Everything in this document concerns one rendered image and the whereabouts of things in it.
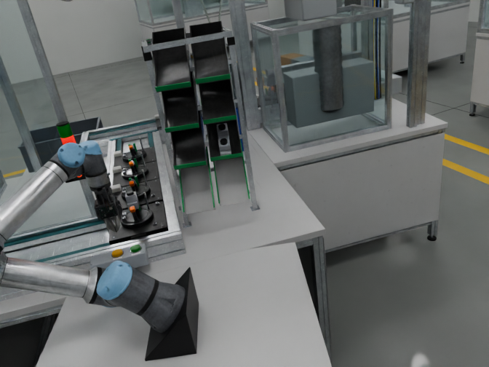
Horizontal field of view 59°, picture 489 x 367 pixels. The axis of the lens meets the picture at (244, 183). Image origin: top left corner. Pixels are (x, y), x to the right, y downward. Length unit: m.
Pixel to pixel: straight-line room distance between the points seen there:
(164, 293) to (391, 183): 1.86
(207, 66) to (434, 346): 1.81
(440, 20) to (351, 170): 4.91
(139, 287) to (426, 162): 2.09
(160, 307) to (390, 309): 1.68
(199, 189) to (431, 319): 1.53
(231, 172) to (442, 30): 5.85
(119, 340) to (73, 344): 0.16
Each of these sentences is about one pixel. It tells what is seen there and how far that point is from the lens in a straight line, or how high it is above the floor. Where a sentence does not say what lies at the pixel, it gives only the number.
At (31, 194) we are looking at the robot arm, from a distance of 1.35.
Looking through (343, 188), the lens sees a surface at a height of 0.59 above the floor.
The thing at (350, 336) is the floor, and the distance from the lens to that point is 2.59.
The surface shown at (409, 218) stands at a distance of 3.08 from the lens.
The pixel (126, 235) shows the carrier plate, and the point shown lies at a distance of 1.85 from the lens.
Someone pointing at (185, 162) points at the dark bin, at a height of 1.20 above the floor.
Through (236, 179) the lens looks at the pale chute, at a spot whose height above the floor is 1.06.
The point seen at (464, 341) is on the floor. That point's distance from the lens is 2.65.
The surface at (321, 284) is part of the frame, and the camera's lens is 2.04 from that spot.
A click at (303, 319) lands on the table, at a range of 1.46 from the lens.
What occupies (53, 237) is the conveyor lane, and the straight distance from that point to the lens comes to 2.10.
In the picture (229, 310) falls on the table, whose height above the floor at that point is 0.86.
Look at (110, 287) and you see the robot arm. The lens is 1.33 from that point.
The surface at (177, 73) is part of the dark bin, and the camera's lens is 1.73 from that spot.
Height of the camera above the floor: 1.89
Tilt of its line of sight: 27 degrees down
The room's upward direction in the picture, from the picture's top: 9 degrees counter-clockwise
